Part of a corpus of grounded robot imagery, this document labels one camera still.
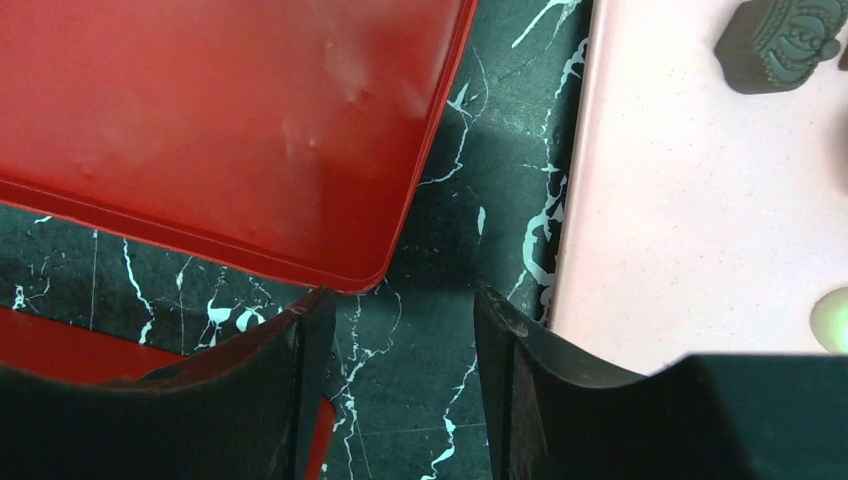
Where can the dark heart chocolate top left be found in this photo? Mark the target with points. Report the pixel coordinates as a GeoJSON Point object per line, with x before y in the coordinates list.
{"type": "Point", "coordinates": [775, 46]}

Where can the red tin lid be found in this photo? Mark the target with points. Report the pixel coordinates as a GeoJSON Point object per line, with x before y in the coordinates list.
{"type": "Point", "coordinates": [283, 138]}

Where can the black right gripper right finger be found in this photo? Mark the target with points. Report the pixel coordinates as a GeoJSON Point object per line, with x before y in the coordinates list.
{"type": "Point", "coordinates": [555, 411]}

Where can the pink plastic tray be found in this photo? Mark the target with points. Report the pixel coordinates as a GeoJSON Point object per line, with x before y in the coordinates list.
{"type": "Point", "coordinates": [698, 219]}

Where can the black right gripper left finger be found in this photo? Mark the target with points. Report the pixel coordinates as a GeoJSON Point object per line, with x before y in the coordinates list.
{"type": "Point", "coordinates": [166, 417]}

